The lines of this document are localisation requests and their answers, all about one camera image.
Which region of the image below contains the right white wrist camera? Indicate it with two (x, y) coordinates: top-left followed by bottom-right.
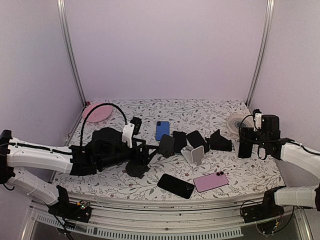
(252, 108), (262, 132)

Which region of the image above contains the black folding phone stand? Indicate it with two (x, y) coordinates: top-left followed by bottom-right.
(205, 129), (233, 152)

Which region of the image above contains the aluminium frame post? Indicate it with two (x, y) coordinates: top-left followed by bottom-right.
(56, 0), (87, 108)
(245, 0), (275, 108)

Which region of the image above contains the white folding phone stand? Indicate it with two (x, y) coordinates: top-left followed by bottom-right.
(232, 140), (240, 158)

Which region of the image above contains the left black cable loop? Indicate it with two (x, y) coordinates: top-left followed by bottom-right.
(79, 102), (128, 147)

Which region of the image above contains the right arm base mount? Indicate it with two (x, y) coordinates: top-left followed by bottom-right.
(239, 200), (285, 235)

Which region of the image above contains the white grey phone stand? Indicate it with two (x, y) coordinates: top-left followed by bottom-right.
(180, 145), (205, 167)

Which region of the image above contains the black phone blue case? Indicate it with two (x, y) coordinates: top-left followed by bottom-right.
(237, 140), (253, 159)

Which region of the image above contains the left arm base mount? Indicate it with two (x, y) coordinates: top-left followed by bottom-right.
(48, 185), (92, 223)

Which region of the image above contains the black phone teal edge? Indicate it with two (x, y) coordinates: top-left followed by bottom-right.
(172, 131), (187, 154)

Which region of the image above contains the black phone front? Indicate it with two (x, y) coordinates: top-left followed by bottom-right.
(157, 173), (195, 199)

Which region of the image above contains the left aluminium frame post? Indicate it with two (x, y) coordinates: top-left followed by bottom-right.
(56, 0), (87, 108)

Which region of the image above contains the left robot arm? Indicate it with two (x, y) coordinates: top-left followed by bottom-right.
(0, 125), (159, 217)

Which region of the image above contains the black upright phone stand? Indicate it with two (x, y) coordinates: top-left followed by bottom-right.
(158, 134), (175, 158)

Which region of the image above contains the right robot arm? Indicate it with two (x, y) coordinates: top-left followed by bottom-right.
(237, 112), (320, 220)

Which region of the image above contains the right aluminium frame post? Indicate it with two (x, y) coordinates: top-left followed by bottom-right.
(245, 0), (275, 108)

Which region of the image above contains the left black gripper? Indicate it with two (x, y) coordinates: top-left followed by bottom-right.
(98, 137), (160, 170)

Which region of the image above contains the front aluminium rail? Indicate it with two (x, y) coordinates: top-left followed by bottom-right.
(22, 194), (306, 240)

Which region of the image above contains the black round base stand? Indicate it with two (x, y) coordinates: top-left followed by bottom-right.
(125, 161), (150, 179)

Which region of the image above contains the pink plate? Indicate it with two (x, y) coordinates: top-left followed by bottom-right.
(82, 102), (113, 123)

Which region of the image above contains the pink phone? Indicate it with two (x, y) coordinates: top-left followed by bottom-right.
(193, 171), (229, 193)

